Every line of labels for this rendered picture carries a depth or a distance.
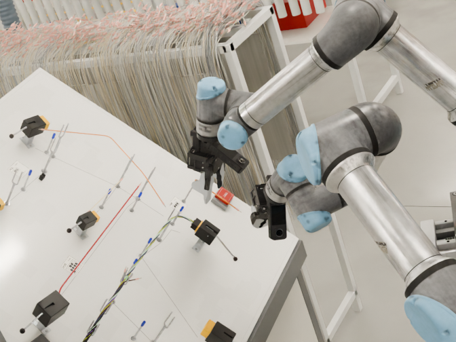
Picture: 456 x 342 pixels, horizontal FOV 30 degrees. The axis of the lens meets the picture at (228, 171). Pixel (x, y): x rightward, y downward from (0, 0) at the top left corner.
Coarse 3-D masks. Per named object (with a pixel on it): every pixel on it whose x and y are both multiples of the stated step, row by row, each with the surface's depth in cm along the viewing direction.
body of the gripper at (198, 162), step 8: (200, 136) 227; (200, 144) 231; (208, 144) 230; (192, 152) 233; (200, 152) 232; (208, 152) 231; (192, 160) 234; (200, 160) 231; (208, 160) 231; (216, 160) 232; (192, 168) 234; (200, 168) 233; (216, 168) 233
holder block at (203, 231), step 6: (204, 222) 248; (198, 228) 246; (204, 228) 246; (210, 228) 248; (216, 228) 248; (198, 234) 247; (204, 234) 246; (210, 234) 245; (216, 234) 247; (204, 240) 248; (210, 240) 247
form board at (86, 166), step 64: (0, 128) 250; (64, 128) 262; (128, 128) 275; (0, 192) 234; (64, 192) 244; (128, 192) 255; (192, 192) 267; (0, 256) 220; (64, 256) 229; (128, 256) 239; (192, 256) 249; (256, 256) 260; (0, 320) 207; (64, 320) 215; (128, 320) 224; (192, 320) 233; (256, 320) 243
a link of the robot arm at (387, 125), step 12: (360, 108) 173; (372, 108) 172; (384, 108) 174; (372, 120) 171; (384, 120) 171; (396, 120) 175; (384, 132) 171; (396, 132) 174; (384, 144) 172; (396, 144) 179; (384, 156) 187
